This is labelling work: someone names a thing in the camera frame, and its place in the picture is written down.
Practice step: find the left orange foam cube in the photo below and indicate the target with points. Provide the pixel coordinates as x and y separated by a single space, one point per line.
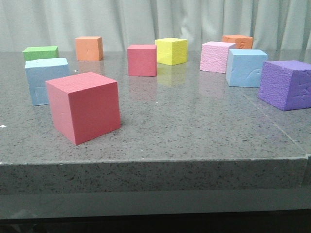
89 48

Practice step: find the grey-green curtain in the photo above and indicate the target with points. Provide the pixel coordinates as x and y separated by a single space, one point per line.
273 24

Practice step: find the large red foam cube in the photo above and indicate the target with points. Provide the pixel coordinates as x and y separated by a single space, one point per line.
84 106

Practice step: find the right orange foam cube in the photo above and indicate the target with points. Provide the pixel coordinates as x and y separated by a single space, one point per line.
241 41

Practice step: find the purple foam cube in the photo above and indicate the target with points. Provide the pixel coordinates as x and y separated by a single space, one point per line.
286 85

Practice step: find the light blue foam cube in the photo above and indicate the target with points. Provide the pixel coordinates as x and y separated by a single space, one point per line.
244 67
41 70

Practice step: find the orange foam cube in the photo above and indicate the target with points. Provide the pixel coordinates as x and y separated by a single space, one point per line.
89 48
241 41

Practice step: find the yellow foam cube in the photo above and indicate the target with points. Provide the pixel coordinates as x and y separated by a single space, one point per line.
172 51

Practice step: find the small red foam cube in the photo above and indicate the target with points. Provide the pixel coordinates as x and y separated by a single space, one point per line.
142 60

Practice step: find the pink foam cube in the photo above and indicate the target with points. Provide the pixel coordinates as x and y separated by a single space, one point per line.
214 56

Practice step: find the green foam cube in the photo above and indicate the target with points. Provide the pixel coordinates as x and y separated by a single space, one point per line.
44 52

